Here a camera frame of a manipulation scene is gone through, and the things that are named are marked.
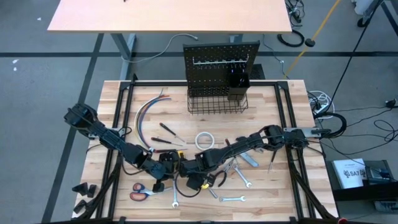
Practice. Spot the black wheeled stand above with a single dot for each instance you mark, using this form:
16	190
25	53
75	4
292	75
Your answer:
370	12

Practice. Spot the black floor plug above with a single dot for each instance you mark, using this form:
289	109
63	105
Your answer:
392	103

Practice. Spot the chrome combination wrench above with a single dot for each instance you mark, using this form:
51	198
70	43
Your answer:
242	175
231	198
175	194

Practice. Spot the grey utility knife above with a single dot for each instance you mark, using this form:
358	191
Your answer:
250	160

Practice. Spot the dark electronic device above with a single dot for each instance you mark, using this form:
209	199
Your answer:
377	174

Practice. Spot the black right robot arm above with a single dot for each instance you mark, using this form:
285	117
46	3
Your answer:
245	144

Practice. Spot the white power strip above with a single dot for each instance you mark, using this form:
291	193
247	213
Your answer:
320	107

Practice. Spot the red tape band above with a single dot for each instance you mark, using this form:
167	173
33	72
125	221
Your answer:
342	221

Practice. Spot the grey flat device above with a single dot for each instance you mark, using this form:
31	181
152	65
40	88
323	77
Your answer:
387	207

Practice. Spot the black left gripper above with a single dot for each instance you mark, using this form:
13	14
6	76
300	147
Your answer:
169	163

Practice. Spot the white printed booklet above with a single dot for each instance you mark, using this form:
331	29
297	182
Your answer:
348	172

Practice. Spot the black side shelf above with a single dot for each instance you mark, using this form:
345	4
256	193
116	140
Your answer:
357	194

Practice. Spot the black triangular bracket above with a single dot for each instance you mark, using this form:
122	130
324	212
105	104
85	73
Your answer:
91	191
81	189
80	206

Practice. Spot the light wooden desk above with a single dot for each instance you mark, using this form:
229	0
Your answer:
171	15

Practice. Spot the white tape roll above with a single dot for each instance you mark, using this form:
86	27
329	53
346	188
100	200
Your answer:
196	141

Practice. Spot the black aluminium table frame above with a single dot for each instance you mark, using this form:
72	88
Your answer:
155	83

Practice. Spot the black pegboard bin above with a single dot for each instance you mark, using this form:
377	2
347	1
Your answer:
237	93

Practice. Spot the black metal pegboard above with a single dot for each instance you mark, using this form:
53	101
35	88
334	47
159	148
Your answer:
211	77

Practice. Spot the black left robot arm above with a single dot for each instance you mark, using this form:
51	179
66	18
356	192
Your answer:
102	133

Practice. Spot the black round weight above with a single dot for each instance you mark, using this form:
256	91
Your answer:
310	42

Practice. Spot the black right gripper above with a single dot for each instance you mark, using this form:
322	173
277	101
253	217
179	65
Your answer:
199	175

